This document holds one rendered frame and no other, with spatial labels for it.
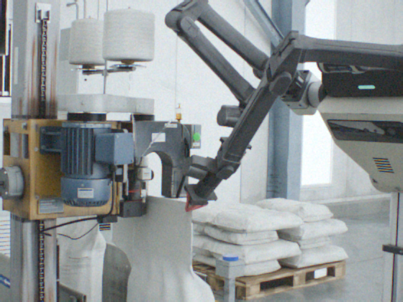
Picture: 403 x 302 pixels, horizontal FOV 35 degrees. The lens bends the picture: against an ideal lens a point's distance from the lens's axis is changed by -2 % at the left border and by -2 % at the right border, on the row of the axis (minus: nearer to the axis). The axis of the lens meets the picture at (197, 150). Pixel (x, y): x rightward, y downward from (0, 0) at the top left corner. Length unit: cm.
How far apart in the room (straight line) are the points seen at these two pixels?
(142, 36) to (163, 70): 519
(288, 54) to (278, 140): 658
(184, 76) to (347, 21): 295
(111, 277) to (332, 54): 186
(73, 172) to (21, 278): 43
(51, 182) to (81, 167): 19
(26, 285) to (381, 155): 120
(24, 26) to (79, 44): 22
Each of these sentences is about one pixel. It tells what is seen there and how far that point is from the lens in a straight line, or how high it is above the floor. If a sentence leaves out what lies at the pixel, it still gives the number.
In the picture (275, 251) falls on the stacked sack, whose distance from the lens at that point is 511.
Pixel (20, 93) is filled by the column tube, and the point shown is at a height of 142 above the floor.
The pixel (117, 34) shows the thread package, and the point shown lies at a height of 160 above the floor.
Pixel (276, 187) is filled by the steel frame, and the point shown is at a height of 50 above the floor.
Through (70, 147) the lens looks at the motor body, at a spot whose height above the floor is 126.
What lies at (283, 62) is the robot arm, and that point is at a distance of 167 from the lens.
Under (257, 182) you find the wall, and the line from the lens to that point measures 815.
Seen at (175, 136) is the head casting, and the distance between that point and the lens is 233.
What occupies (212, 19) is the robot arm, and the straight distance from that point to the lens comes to 201.
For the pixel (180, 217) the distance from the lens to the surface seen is 215.
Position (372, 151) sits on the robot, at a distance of 212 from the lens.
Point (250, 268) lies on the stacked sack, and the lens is 507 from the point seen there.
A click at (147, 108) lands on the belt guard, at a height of 138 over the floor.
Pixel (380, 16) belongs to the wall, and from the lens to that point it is 1000.
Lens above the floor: 136
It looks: 3 degrees down
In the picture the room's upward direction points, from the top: 1 degrees clockwise
